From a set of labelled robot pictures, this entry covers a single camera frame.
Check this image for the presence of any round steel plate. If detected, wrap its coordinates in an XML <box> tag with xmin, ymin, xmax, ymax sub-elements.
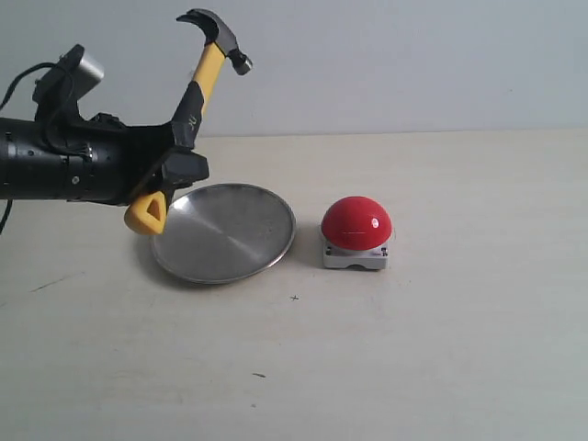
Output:
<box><xmin>150</xmin><ymin>183</ymin><xmax>297</xmax><ymax>285</ymax></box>

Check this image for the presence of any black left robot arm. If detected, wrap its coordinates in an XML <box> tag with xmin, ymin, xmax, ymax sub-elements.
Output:
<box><xmin>1</xmin><ymin>44</ymin><xmax>209</xmax><ymax>206</ymax></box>

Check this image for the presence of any yellow black claw hammer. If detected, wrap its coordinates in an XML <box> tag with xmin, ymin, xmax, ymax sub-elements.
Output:
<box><xmin>124</xmin><ymin>8</ymin><xmax>253</xmax><ymax>235</ymax></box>

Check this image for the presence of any red dome push button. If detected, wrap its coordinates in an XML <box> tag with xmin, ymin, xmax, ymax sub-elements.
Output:
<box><xmin>321</xmin><ymin>196</ymin><xmax>394</xmax><ymax>271</ymax></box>

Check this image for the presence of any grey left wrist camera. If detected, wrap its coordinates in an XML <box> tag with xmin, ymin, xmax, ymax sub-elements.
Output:
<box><xmin>59</xmin><ymin>44</ymin><xmax>105</xmax><ymax>101</ymax></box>

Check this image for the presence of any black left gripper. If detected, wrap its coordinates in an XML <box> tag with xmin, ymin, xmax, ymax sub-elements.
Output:
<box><xmin>31</xmin><ymin>58</ymin><xmax>209</xmax><ymax>206</ymax></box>

